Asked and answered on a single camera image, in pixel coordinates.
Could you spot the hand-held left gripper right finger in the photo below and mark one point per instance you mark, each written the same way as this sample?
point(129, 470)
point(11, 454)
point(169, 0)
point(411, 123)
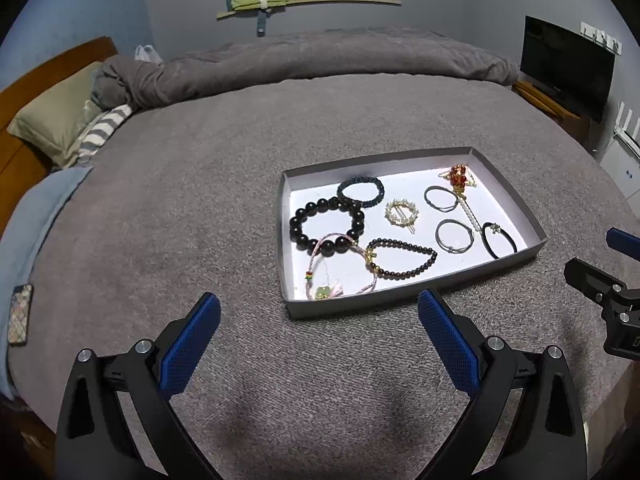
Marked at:
point(450, 345)

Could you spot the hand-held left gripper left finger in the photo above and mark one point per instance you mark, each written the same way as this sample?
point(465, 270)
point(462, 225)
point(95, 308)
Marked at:
point(187, 345)

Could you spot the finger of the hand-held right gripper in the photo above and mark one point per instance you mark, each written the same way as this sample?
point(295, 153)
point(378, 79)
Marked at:
point(625, 241)
point(590, 275)

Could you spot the grey cardboard tray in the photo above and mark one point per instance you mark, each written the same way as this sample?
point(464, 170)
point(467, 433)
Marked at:
point(320, 190)

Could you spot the white cabinet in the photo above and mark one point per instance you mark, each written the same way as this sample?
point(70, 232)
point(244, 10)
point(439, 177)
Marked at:
point(622, 165)

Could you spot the white router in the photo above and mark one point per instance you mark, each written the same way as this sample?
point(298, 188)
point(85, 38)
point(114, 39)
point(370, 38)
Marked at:
point(630, 125)

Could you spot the straight pearl hair clip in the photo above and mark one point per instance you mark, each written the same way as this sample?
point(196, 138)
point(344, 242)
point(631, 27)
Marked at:
point(470, 217)

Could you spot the wooden television stand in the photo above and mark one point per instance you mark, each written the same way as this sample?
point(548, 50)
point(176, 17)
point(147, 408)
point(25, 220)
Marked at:
point(570, 120)

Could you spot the round pearl hair clip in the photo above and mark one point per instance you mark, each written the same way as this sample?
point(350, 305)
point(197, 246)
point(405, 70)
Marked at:
point(392, 207)

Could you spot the grey bed cover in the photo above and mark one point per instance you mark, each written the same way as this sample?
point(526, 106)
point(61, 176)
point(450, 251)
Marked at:
point(200, 185)

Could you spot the amber bead hair clip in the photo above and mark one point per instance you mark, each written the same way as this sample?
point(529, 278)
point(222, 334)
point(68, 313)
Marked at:
point(457, 176)

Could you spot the phone with patterned case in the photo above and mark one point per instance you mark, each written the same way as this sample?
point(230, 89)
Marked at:
point(20, 315)

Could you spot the black television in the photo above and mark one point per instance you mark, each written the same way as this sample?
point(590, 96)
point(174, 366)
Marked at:
point(565, 65)

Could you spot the light blue blanket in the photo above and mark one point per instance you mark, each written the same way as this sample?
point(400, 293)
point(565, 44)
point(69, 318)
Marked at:
point(35, 210)

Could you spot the grey striped pillow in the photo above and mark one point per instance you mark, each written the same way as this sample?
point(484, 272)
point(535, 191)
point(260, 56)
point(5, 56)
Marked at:
point(100, 132)

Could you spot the olive pillow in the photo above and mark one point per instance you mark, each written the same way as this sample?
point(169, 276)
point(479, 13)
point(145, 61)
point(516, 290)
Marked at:
point(45, 115)

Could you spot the white plastic bag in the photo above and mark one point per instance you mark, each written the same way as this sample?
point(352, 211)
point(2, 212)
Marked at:
point(147, 54)

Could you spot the folded grey duvet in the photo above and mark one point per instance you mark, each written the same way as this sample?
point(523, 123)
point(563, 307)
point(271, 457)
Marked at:
point(300, 55)

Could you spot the wooden headboard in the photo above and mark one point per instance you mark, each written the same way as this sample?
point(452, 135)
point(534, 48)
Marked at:
point(60, 60)

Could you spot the wooden window sill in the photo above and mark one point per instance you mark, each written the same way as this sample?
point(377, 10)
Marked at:
point(325, 5)

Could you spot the white wall hooks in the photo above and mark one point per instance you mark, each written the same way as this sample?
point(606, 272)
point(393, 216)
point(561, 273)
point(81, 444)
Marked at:
point(600, 37)

